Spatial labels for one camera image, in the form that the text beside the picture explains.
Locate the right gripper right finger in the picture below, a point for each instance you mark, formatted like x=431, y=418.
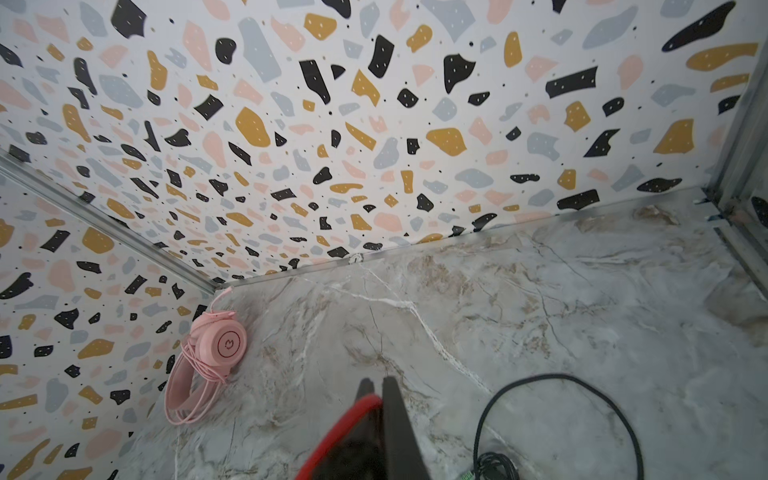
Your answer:
x=402, y=456

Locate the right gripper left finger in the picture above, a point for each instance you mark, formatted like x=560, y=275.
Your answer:
x=354, y=450

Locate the pink headphones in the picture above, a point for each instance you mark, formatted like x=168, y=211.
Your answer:
x=215, y=345

